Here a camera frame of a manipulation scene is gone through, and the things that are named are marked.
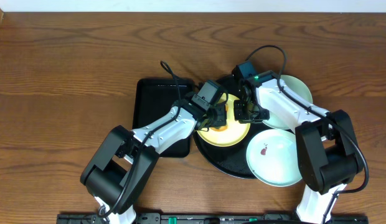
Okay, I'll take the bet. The yellow plate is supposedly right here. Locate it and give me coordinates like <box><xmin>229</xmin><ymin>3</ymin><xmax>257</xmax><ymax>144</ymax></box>
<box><xmin>198</xmin><ymin>94</ymin><xmax>250</xmax><ymax>147</ymax></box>

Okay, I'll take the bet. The light green plate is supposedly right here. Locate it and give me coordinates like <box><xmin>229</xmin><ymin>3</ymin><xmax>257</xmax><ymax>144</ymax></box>
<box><xmin>246</xmin><ymin>129</ymin><xmax>302</xmax><ymax>187</ymax></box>
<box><xmin>263</xmin><ymin>75</ymin><xmax>313</xmax><ymax>130</ymax></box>

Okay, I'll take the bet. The yellow sponge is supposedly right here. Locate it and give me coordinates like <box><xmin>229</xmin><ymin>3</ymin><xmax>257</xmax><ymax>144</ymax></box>
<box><xmin>211</xmin><ymin>125</ymin><xmax>228</xmax><ymax>132</ymax></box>

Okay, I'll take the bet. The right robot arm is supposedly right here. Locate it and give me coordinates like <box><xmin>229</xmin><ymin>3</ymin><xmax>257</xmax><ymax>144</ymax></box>
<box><xmin>235</xmin><ymin>75</ymin><xmax>369</xmax><ymax>223</ymax></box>

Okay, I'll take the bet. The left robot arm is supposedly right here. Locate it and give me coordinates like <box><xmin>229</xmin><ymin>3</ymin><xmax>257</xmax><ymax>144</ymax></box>
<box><xmin>80</xmin><ymin>99</ymin><xmax>226</xmax><ymax>223</ymax></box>

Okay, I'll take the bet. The round black tray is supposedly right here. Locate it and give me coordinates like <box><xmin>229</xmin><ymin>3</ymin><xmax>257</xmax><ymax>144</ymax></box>
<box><xmin>193</xmin><ymin>75</ymin><xmax>269</xmax><ymax>179</ymax></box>

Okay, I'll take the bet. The rectangular black tray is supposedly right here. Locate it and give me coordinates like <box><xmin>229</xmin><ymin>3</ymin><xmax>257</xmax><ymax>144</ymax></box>
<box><xmin>131</xmin><ymin>77</ymin><xmax>196</xmax><ymax>159</ymax></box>

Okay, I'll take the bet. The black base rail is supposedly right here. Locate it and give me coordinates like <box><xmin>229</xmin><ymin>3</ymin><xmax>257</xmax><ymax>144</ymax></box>
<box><xmin>56</xmin><ymin>213</ymin><xmax>369</xmax><ymax>224</ymax></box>

